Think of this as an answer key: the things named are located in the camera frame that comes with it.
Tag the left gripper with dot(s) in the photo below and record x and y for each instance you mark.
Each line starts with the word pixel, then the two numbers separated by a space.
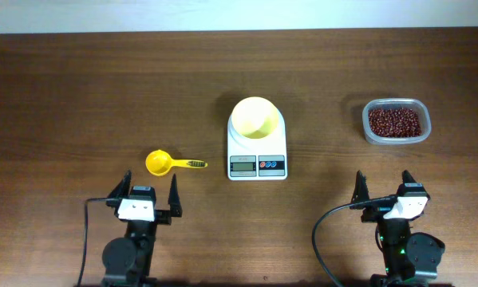
pixel 175 204

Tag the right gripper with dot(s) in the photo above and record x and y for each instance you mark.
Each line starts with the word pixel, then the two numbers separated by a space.
pixel 361 192

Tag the yellow measuring scoop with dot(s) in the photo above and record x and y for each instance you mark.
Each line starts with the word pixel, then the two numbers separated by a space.
pixel 159 163

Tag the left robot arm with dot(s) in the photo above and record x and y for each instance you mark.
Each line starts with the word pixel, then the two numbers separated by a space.
pixel 127 260

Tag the red beans in container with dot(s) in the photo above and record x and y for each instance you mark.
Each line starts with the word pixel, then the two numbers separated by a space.
pixel 394 122

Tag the pale yellow bowl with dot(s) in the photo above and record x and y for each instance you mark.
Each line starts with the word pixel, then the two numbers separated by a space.
pixel 255 118

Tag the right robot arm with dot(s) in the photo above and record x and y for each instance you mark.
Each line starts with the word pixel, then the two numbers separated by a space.
pixel 411 259

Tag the white digital kitchen scale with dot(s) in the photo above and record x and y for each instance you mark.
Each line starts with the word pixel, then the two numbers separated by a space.
pixel 257 159

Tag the clear plastic container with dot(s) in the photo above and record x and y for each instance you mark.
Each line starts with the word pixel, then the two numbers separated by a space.
pixel 387 103

